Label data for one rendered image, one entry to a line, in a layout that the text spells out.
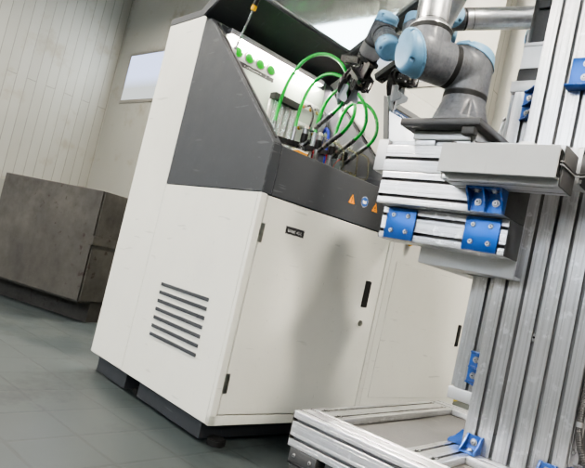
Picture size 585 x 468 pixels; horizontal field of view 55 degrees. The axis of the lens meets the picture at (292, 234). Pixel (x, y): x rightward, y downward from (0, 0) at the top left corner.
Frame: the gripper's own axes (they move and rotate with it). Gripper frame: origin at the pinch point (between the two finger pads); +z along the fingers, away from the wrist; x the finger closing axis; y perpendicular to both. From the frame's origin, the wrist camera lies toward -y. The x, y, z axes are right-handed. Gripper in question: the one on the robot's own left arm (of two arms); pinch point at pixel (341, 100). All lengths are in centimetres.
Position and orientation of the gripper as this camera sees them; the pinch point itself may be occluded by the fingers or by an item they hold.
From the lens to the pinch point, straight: 211.5
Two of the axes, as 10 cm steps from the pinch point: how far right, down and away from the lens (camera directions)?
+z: -3.7, 6.8, 6.4
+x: 8.7, 0.0, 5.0
